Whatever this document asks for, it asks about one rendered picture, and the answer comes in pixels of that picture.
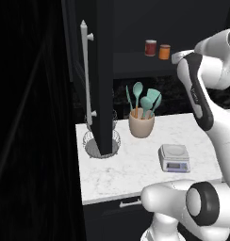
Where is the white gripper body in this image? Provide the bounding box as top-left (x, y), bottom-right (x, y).
top-left (171, 49), bottom-right (195, 65)

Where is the red jam jar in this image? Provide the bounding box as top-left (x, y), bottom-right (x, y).
top-left (144, 39), bottom-right (157, 57)

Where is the dark cabinet door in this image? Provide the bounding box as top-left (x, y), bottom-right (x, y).
top-left (93, 0), bottom-right (115, 156)

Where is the white digital scale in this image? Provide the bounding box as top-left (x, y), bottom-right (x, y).
top-left (157, 143), bottom-right (192, 174)

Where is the orange jar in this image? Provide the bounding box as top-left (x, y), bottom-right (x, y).
top-left (158, 43), bottom-right (172, 61)

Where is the wide teal spatula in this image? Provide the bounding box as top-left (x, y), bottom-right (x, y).
top-left (146, 88), bottom-right (163, 118)

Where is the teal spoon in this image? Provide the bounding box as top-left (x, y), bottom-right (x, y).
top-left (132, 81), bottom-right (144, 119)

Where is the teal ladle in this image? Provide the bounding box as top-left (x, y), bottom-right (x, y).
top-left (140, 96), bottom-right (154, 120)

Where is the thin teal spatula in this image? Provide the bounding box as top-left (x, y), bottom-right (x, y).
top-left (124, 85), bottom-right (134, 111)

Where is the beige utensil pot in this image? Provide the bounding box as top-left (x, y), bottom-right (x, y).
top-left (128, 107), bottom-right (156, 139)

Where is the tall dark cupboard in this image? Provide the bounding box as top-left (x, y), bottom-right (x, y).
top-left (0, 0), bottom-right (87, 241)

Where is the dark drawer front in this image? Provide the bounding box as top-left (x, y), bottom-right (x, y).
top-left (83, 195), bottom-right (153, 224)

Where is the dark wall cabinet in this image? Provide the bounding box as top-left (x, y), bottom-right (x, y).
top-left (60, 0), bottom-right (230, 83)

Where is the white long door handle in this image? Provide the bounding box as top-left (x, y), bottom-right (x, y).
top-left (79, 19), bottom-right (98, 127)

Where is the wire basket stand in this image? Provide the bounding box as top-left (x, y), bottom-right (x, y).
top-left (81, 109), bottom-right (123, 160)

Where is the white drawer handle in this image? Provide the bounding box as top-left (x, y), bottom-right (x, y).
top-left (119, 199), bottom-right (143, 209)

